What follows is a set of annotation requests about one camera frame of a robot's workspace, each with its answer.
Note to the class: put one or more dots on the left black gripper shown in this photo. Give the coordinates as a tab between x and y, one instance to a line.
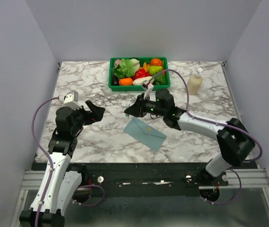
96	115

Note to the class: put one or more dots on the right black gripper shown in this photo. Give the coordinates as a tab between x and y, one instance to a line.
137	109

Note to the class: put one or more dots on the blue-grey envelope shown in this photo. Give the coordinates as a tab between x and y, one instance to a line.
145	134

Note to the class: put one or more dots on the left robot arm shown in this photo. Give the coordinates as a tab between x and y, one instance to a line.
60	182

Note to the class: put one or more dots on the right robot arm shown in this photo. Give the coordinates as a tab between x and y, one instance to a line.
232	137

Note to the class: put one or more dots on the green plastic crate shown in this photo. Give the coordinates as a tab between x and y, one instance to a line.
113	83

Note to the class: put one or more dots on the white radish toy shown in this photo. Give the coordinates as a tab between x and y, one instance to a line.
142	81

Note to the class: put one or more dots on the orange carrot toy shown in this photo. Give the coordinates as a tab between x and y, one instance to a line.
126	82

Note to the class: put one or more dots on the red pepper toy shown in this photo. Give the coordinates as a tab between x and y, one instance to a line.
140	74

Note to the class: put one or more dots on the green pepper toy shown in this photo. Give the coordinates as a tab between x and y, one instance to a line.
160	80

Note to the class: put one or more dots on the green lettuce toy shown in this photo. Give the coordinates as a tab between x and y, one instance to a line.
126	68

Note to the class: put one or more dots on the green pear toy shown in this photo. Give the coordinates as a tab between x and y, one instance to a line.
153	69

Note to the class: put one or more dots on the orange pumpkin toy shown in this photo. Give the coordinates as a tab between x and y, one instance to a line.
156	62

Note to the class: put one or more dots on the beige pump bottle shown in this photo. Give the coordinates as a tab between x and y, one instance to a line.
194	82

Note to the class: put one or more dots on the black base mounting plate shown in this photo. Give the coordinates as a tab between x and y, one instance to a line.
144	179

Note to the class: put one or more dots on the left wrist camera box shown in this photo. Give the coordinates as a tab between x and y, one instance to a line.
70	100

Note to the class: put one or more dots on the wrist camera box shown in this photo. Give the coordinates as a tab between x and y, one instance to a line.
70	100
148	87

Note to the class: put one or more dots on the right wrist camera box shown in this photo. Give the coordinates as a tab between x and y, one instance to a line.
148	87

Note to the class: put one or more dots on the aluminium frame rail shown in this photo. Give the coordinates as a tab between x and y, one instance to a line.
250	178

